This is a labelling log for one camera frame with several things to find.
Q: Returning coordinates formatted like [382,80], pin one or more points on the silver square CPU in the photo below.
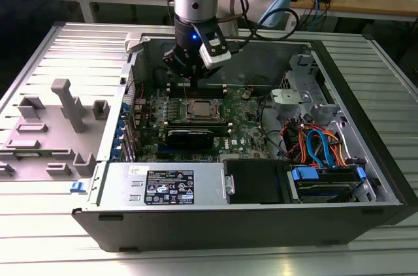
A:
[204,109]

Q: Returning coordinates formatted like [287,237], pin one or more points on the black RAM slot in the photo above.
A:
[212,95]
[212,89]
[212,85]
[212,92]

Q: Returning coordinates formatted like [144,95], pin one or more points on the CPU socket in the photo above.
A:
[187,118]

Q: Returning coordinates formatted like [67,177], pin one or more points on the blue expansion slot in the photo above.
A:
[164,150]

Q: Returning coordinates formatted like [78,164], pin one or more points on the silver coin battery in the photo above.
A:
[246,94]

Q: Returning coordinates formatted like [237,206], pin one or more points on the RAM stick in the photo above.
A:
[196,129]
[29,155]

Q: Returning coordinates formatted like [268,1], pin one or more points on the black graphics card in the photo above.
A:
[189,139]

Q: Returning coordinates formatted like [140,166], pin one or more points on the green motherboard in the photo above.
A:
[241,132]

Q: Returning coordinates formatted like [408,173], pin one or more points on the blue card retainer clips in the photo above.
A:
[119,132]

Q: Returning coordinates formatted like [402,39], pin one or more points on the silver metal disk bay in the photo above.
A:
[287,98]

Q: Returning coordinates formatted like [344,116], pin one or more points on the black rating label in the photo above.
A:
[170,188]

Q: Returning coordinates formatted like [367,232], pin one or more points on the silver power supply box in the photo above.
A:
[124,184]

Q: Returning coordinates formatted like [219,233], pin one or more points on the black plastic shroud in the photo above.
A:
[251,181]

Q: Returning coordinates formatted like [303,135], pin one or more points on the grey parts rack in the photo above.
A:
[52,139]

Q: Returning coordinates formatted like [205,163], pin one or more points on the hard disk in blue carrier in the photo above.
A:
[305,173]

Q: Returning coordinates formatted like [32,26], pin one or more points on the blue plastic latch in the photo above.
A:
[77,187]

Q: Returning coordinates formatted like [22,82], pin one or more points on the black PC case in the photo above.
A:
[196,227]

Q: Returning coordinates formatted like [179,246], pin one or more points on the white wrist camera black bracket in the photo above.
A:
[214,54]

